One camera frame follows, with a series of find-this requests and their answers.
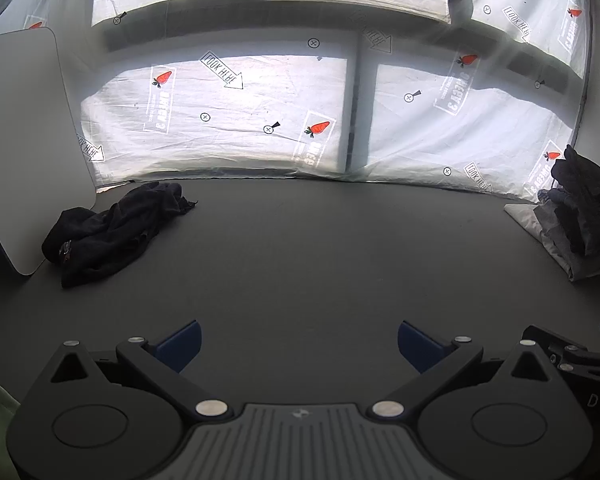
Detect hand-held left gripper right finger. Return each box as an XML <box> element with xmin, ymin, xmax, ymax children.
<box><xmin>371</xmin><ymin>320</ymin><xmax>553</xmax><ymax>420</ymax></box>

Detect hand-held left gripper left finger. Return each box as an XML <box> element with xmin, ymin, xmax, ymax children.
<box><xmin>49</xmin><ymin>320</ymin><xmax>229</xmax><ymax>421</ymax></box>

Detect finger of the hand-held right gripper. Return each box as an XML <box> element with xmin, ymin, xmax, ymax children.
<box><xmin>522</xmin><ymin>325</ymin><xmax>600</xmax><ymax>377</ymax></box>

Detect dark navy sweater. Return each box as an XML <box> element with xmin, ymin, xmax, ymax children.
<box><xmin>41</xmin><ymin>181</ymin><xmax>199</xmax><ymax>289</ymax></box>

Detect grey folded garment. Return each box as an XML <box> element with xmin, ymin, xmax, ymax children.
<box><xmin>567</xmin><ymin>252</ymin><xmax>600</xmax><ymax>282</ymax></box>

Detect white folded cloth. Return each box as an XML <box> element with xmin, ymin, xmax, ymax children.
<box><xmin>504</xmin><ymin>201</ymin><xmax>581</xmax><ymax>282</ymax></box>

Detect dark crumpled garments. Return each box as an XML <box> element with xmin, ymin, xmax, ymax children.
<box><xmin>551</xmin><ymin>144</ymin><xmax>600</xmax><ymax>257</ymax></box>

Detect printed white sheet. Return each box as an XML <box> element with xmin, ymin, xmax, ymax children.
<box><xmin>0</xmin><ymin>0</ymin><xmax>595</xmax><ymax>206</ymax></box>

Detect white board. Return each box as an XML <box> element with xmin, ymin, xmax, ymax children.
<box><xmin>0</xmin><ymin>26</ymin><xmax>97</xmax><ymax>277</ymax></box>

